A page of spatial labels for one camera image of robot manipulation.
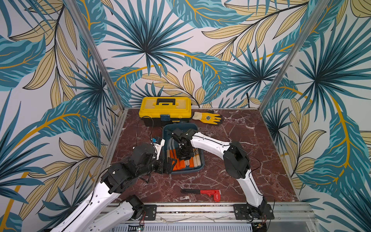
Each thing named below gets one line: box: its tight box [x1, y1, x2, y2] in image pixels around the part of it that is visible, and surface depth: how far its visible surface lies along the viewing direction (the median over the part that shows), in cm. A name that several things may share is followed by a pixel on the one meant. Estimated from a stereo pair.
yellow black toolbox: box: [138, 96, 192, 127], surface depth 99 cm
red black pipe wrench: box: [180, 188, 222, 203], surface depth 81 cm
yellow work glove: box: [191, 111, 222, 125], surface depth 115 cm
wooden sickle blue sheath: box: [195, 149, 202, 167], surface depth 92 cm
